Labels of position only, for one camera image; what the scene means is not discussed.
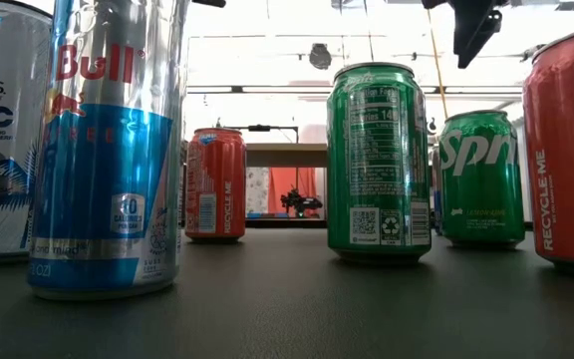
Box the red Fanta can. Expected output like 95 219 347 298
522 22 574 274
183 127 247 244

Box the blue silver Red Bull can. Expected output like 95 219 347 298
26 0 191 301
430 144 442 235

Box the wooden shelf with black legs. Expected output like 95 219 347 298
179 139 329 228

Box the green Sprite can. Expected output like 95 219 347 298
438 109 526 250
325 61 432 264

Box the white speckled backdrop panel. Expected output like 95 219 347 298
245 167 271 215

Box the orange backdrop panel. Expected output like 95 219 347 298
266 167 319 216

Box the yellow cable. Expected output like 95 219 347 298
425 9 450 120

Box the black aluminium table frame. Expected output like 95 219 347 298
181 217 535 231

